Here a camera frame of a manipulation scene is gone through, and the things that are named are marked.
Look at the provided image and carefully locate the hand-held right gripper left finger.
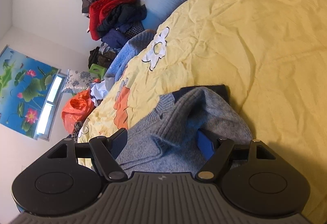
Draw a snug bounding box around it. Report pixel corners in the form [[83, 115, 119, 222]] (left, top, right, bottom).
[[47, 128, 128, 182]]

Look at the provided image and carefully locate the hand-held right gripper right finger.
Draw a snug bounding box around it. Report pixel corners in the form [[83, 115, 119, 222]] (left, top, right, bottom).
[[195, 129, 278, 181]]

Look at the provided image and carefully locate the grey sweater with navy sleeves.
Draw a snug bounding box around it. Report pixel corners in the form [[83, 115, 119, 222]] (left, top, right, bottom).
[[116, 84, 253, 173]]

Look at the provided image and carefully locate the pile of clothes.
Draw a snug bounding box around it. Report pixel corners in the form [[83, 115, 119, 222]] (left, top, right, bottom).
[[80, 0, 149, 54]]

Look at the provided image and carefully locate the leopard print cloth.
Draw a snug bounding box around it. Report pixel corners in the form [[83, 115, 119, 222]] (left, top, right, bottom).
[[73, 122, 85, 143]]

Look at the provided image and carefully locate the orange plastic bag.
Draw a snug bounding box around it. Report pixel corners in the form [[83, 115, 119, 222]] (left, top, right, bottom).
[[61, 90, 96, 134]]

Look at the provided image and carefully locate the white crumpled paper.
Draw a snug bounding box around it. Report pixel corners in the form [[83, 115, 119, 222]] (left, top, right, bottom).
[[89, 78, 115, 107]]

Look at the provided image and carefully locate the green plastic stool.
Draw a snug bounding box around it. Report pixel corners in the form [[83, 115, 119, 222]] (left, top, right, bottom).
[[88, 63, 108, 80]]

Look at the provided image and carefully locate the floral pillow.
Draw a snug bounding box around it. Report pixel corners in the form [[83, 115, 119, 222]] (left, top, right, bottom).
[[61, 69, 92, 93]]

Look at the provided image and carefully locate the window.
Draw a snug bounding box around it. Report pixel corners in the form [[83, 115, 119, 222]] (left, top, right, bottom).
[[36, 73, 65, 141]]

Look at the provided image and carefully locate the dark brown cloth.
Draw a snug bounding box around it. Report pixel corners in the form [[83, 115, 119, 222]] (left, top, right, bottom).
[[88, 47, 118, 68]]

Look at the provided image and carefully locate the blue knitted blanket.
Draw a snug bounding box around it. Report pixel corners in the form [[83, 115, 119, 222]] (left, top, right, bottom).
[[103, 30, 156, 84]]

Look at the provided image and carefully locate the yellow printed quilt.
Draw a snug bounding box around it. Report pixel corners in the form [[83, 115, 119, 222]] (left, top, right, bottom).
[[77, 0, 327, 224]]

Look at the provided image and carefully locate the lotus flower window blind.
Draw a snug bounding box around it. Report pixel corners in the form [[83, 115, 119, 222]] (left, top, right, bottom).
[[0, 45, 59, 139]]

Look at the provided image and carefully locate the clear plastic bag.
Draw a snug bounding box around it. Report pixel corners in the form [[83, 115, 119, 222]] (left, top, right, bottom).
[[142, 0, 192, 30]]

